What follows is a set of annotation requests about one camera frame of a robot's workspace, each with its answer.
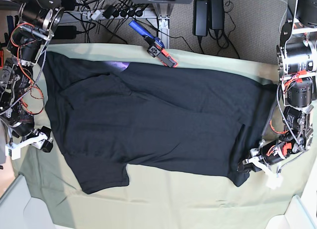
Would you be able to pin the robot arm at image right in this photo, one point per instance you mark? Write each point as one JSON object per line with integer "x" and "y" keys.
{"x": 296, "y": 90}

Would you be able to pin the black power adapter right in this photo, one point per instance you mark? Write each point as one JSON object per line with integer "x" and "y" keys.
{"x": 216, "y": 15}

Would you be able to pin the white power strip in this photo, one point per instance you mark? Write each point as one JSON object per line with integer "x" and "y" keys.
{"x": 102, "y": 14}

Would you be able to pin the orange clamp pad left edge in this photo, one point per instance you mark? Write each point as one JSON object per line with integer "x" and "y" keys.
{"x": 1, "y": 59}

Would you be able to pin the light green table cloth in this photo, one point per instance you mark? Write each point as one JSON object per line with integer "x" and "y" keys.
{"x": 158, "y": 199}

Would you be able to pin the black power brick lower left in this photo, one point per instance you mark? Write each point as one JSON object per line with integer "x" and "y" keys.
{"x": 65, "y": 33}

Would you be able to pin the white bin lower right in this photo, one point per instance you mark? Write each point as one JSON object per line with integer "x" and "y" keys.
{"x": 300, "y": 214}

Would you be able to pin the dark navy T-shirt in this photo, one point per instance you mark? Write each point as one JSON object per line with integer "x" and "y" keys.
{"x": 177, "y": 119}

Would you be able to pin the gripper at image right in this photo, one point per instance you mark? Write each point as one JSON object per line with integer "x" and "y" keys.
{"x": 265, "y": 156}

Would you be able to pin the blue orange bar clamp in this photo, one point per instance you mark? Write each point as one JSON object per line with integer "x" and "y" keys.
{"x": 156, "y": 47}

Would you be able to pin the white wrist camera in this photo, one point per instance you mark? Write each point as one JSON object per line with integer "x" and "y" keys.
{"x": 274, "y": 181}
{"x": 13, "y": 151}

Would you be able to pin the black power adapter left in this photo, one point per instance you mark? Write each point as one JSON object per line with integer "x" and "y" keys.
{"x": 200, "y": 18}

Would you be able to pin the white bin lower left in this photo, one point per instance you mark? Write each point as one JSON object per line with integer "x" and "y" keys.
{"x": 19, "y": 210}

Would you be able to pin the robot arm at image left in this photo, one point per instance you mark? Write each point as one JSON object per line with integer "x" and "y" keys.
{"x": 28, "y": 41}

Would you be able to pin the aluminium frame post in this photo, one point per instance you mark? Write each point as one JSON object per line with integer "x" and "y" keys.
{"x": 163, "y": 12}

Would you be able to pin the white bin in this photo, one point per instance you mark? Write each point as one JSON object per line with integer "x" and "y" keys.
{"x": 300, "y": 214}
{"x": 19, "y": 210}

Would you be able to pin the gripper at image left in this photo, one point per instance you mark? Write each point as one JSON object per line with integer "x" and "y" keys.
{"x": 38, "y": 138}

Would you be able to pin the black power adapter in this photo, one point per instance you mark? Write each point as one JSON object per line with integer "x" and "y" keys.
{"x": 200, "y": 18}
{"x": 216, "y": 15}

